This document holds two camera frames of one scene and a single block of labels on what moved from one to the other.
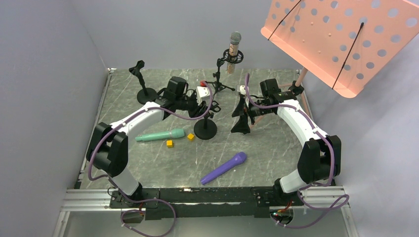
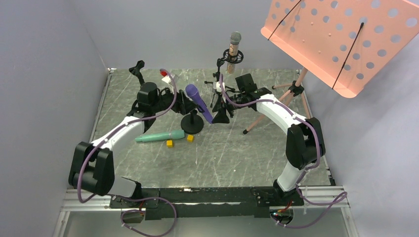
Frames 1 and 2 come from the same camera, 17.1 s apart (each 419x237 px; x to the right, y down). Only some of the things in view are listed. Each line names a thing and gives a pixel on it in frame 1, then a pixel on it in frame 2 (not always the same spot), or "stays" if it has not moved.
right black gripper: [244, 108] -> [223, 102]
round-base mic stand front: [205, 129] -> [192, 123]
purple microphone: [239, 158] -> [191, 90]
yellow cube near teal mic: [170, 143] stays
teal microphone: [175, 133] stays
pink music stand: [347, 43] stays
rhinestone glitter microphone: [234, 40] stays
